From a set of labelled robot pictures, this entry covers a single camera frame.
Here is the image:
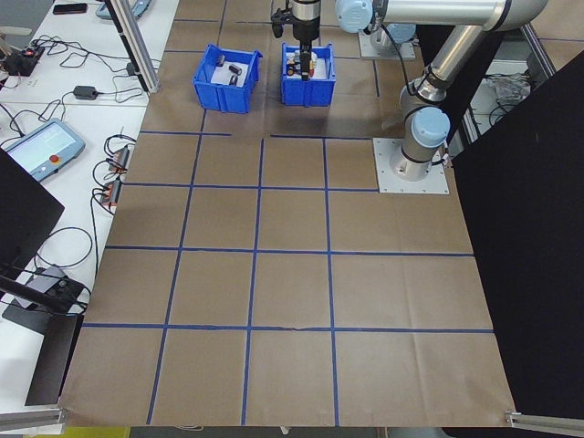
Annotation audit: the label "black orange cable adapter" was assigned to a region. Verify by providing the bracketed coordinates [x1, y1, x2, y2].
[102, 178, 123, 212]
[105, 144, 133, 177]

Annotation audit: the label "black flat panel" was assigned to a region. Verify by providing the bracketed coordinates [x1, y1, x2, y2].
[25, 313, 86, 407]

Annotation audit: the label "black monitor stand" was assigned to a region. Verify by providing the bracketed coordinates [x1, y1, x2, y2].
[0, 262, 92, 339]

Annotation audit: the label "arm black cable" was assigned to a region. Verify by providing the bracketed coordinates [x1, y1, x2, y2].
[371, 20, 433, 99]

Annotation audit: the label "white side table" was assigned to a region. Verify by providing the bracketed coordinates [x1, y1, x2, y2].
[0, 105, 150, 412]
[0, 0, 182, 110]

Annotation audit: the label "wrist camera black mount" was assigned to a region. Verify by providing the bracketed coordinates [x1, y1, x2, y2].
[270, 6, 293, 40]

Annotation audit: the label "light blue teach pendant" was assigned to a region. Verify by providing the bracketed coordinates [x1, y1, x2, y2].
[0, 117, 87, 183]
[95, 0, 154, 22]

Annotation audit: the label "white cable bundle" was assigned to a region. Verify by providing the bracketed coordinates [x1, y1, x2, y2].
[483, 75, 533, 104]

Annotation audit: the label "tall aluminium profile post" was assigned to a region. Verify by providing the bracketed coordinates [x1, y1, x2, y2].
[102, 0, 162, 95]

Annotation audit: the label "black fabric frame cover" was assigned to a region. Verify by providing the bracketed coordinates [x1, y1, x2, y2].
[414, 26, 584, 417]

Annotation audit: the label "black device red parts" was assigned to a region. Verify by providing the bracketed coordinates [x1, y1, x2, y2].
[4, 47, 46, 78]

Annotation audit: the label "blue plastic storage bin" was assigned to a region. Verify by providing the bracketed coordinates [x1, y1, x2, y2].
[193, 42, 265, 114]
[279, 41, 338, 109]

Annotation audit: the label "black monitor panel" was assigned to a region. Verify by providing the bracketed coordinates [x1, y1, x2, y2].
[0, 148, 66, 275]

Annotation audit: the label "metal V-shaped bar frame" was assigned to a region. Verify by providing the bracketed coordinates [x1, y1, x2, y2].
[458, 22, 558, 150]

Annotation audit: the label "black smartphone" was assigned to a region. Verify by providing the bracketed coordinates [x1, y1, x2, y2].
[52, 2, 89, 16]

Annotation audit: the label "aluminium profile table bracket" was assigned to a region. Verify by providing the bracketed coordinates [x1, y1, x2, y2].
[503, 409, 584, 435]
[0, 407, 69, 433]

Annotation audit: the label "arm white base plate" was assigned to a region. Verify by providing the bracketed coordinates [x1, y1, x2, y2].
[372, 138, 451, 195]
[358, 34, 419, 60]

